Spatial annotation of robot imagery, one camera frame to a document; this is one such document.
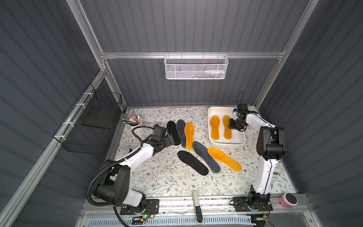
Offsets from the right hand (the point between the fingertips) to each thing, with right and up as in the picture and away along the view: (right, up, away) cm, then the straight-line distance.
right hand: (233, 126), depth 102 cm
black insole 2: (-30, -23, -13) cm, 40 cm away
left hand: (-46, -9, -13) cm, 49 cm away
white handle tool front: (-29, -41, -30) cm, 59 cm away
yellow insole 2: (-9, -21, -11) cm, 26 cm away
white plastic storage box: (-10, -6, 0) cm, 12 cm away
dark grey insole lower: (-25, -16, -8) cm, 30 cm away
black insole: (-45, -3, +5) cm, 46 cm away
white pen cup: (-70, +5, -3) cm, 70 cm away
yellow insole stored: (-12, +2, +7) cm, 14 cm away
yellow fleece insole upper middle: (-32, -4, +1) cm, 33 cm away
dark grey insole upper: (-39, 0, +6) cm, 39 cm away
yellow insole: (-4, -5, 0) cm, 6 cm away
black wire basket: (-88, +2, -29) cm, 93 cm away
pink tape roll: (+17, -36, -31) cm, 51 cm away
